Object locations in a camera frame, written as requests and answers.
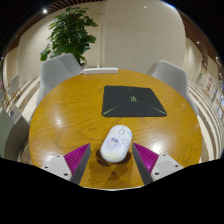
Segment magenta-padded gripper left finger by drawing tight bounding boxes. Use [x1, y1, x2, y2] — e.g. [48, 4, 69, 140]
[41, 142, 92, 186]

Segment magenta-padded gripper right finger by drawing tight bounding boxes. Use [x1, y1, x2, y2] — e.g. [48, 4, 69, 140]
[131, 142, 184, 186]

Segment white cartoon-print computer mouse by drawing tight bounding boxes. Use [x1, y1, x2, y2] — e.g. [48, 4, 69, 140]
[99, 124, 134, 164]

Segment black mouse pad green lines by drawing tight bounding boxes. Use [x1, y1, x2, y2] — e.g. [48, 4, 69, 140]
[101, 85, 168, 118]

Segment grey shell chair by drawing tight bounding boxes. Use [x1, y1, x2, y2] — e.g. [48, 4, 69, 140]
[145, 59, 200, 117]
[35, 53, 85, 107]

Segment white power strip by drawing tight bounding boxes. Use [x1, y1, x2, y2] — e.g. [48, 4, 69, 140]
[82, 67, 120, 75]

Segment small grey chair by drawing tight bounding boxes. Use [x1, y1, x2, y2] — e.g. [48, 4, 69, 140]
[6, 73, 22, 98]

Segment potted green leafy plant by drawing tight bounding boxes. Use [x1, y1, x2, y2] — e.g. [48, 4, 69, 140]
[39, 6, 99, 66]

